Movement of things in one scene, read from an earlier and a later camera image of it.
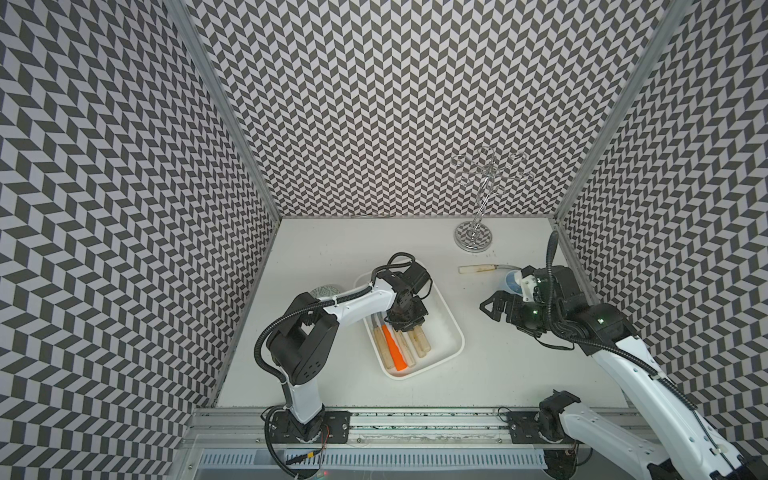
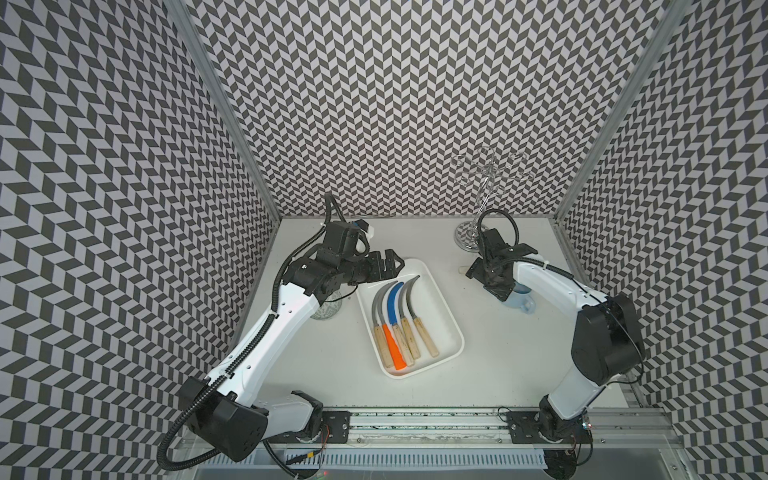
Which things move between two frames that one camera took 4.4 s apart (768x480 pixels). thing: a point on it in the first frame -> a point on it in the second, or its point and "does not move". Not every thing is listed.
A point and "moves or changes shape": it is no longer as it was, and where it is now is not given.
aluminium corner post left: x=182 y=12 does not move
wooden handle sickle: x=419 y=341 moves or changes shape
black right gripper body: x=541 y=315 -> x=483 y=272
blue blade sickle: x=405 y=347 does not move
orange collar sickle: x=397 y=355 does not move
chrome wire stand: x=488 y=171 does not move
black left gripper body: x=412 y=314 -> x=353 y=269
